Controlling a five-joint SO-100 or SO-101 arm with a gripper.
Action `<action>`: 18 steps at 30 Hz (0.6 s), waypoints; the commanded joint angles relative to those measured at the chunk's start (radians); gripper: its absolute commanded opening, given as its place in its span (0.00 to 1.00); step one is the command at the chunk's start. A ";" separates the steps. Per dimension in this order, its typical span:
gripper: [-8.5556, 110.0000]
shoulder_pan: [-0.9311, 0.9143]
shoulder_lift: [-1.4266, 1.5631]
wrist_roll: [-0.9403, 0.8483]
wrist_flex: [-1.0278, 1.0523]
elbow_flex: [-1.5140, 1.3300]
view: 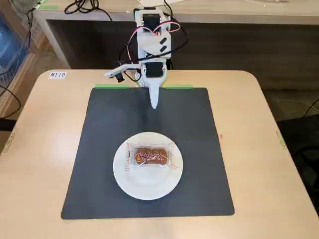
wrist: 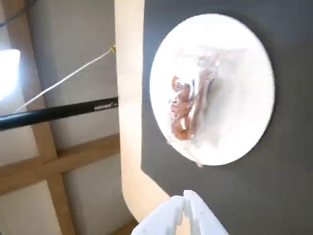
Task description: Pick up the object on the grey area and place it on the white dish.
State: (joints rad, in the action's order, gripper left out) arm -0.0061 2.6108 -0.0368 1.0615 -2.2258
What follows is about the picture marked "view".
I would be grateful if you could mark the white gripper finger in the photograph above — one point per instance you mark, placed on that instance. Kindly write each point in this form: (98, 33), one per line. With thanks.
(157, 94)
(152, 94)

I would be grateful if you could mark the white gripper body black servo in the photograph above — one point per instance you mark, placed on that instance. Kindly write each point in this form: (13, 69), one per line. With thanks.
(153, 70)

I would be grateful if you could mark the clear brown snack package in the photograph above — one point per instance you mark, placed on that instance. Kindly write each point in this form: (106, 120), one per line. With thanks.
(150, 156)

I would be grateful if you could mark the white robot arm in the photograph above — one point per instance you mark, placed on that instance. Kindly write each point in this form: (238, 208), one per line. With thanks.
(152, 42)

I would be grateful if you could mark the white round dish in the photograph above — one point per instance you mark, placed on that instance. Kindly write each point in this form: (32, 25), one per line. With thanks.
(149, 186)

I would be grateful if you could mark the green tape strip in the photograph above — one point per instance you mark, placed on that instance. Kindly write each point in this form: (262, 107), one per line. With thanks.
(48, 7)
(112, 86)
(179, 86)

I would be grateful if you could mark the dark grey mat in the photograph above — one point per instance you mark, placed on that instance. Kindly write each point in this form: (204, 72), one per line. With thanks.
(187, 124)

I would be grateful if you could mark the beige desk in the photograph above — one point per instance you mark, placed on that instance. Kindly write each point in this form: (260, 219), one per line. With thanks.
(224, 15)

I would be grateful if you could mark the white MT18 label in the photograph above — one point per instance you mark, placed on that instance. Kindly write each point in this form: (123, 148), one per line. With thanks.
(57, 75)

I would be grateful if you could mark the clear tape marker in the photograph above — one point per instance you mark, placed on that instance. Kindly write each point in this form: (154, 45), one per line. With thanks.
(281, 140)

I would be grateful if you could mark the blue plastic container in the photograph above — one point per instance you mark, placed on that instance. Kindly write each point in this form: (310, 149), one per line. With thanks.
(10, 42)

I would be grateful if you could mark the black office chair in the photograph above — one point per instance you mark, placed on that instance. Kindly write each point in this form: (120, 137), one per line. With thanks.
(304, 139)

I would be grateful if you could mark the wrist camera on white mount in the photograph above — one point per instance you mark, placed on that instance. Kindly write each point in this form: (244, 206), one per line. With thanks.
(117, 72)

